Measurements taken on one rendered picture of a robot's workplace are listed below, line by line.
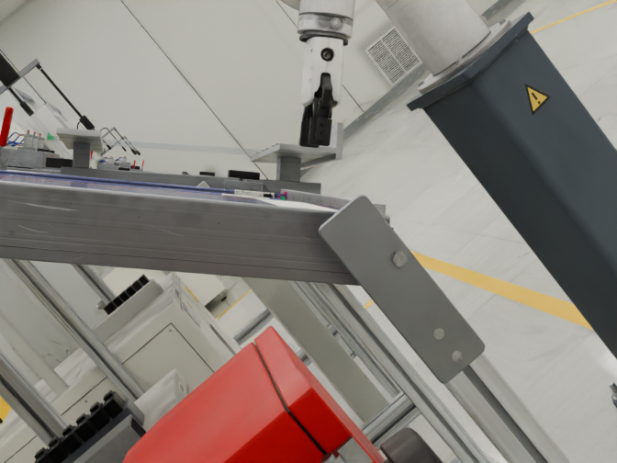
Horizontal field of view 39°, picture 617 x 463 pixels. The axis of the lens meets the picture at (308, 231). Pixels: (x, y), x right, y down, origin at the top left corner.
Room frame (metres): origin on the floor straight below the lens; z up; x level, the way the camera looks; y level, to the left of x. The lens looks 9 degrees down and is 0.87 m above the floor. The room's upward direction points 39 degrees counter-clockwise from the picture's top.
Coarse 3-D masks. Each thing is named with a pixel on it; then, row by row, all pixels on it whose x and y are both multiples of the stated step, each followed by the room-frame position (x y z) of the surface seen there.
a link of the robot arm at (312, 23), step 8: (304, 16) 1.33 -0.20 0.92; (312, 16) 1.32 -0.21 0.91; (320, 16) 1.32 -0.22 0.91; (328, 16) 1.32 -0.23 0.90; (336, 16) 1.31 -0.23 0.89; (304, 24) 1.33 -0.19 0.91; (312, 24) 1.32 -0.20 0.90; (320, 24) 1.31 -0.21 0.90; (328, 24) 1.32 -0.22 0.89; (336, 24) 1.31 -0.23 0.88; (344, 24) 1.32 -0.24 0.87; (352, 24) 1.34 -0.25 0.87; (304, 32) 1.35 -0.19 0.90; (312, 32) 1.33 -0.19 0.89; (320, 32) 1.32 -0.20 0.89; (328, 32) 1.32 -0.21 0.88; (336, 32) 1.32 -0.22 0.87; (344, 32) 1.32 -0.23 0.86; (352, 32) 1.34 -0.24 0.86
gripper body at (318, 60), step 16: (320, 48) 1.30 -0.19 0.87; (336, 48) 1.30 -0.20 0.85; (304, 64) 1.36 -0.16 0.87; (320, 64) 1.30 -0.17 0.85; (336, 64) 1.30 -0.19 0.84; (304, 80) 1.35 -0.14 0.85; (336, 80) 1.30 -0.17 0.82; (304, 96) 1.35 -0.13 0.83; (320, 96) 1.31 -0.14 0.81; (336, 96) 1.30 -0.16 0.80
